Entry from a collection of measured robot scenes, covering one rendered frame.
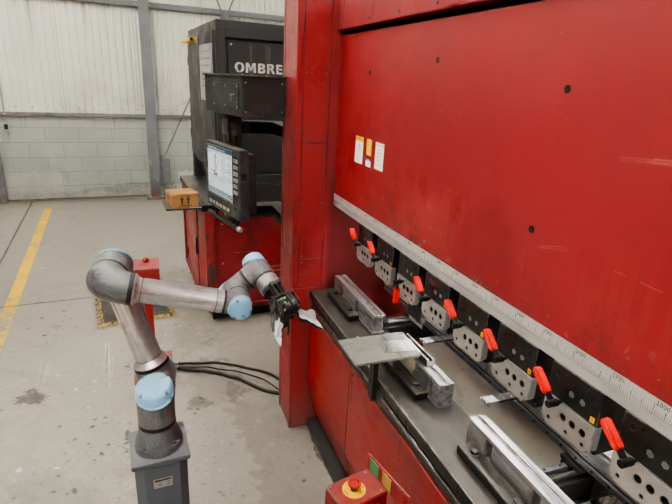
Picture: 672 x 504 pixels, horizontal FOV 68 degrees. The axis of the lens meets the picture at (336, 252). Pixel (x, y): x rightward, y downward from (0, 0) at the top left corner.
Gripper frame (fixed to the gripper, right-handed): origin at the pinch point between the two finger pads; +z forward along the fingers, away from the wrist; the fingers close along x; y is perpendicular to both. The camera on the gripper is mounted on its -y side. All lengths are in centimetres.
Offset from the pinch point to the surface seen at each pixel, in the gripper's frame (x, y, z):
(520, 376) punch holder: 34, 25, 48
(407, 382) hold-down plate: 38, -27, 20
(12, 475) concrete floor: -101, -152, -73
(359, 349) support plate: 28.3, -23.8, 1.1
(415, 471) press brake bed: 23, -33, 45
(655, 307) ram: 32, 68, 59
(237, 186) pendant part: 31, -31, -108
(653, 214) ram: 36, 80, 47
